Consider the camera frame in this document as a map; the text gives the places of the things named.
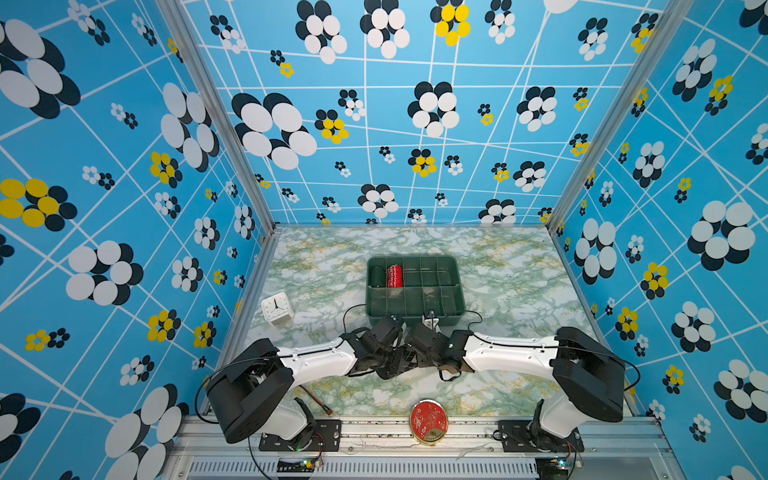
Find red black power cable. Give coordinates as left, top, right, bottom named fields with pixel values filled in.
left=298, top=383, right=335, bottom=416

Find black grey argyle sock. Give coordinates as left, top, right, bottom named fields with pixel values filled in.
left=376, top=349, right=419, bottom=380

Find red round tin lid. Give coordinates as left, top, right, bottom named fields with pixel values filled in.
left=409, top=399, right=449, bottom=445

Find aluminium front rail frame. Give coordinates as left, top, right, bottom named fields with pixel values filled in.
left=161, top=417, right=685, bottom=479

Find red soda can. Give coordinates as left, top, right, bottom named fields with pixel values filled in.
left=386, top=264, right=404, bottom=288

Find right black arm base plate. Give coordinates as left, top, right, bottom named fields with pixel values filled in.
left=492, top=420, right=584, bottom=454

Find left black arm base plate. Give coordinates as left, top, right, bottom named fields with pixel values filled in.
left=258, top=419, right=342, bottom=453

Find dark green roll in tray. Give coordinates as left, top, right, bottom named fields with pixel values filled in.
left=368, top=265, right=387, bottom=288

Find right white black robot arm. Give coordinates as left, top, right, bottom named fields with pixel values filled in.
left=405, top=325, right=626, bottom=449

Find green compartment tray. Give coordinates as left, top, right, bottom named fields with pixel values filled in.
left=365, top=255, right=466, bottom=327

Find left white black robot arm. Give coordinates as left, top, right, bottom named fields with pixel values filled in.
left=205, top=316, right=404, bottom=450

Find white square clock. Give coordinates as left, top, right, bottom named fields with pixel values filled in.
left=261, top=292, right=295, bottom=325

